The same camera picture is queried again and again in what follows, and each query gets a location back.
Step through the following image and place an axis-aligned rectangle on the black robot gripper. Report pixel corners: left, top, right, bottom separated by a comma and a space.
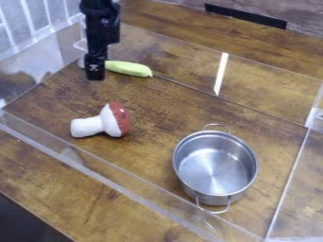
84, 9, 120, 80

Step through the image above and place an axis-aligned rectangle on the black strip on table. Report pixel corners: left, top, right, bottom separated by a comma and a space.
204, 3, 288, 29

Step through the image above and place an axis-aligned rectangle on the clear acrylic triangular bracket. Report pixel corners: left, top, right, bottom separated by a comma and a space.
73, 39, 88, 54

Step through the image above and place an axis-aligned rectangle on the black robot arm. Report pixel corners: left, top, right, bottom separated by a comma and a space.
80, 0, 120, 80

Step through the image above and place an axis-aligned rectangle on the small stainless steel pot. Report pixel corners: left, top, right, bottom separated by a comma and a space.
173, 123, 258, 215

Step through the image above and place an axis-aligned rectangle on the red and white toy mushroom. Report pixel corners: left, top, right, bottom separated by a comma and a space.
70, 102, 130, 138

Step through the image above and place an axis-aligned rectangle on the green handled metal spoon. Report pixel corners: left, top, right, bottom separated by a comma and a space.
77, 56, 153, 78

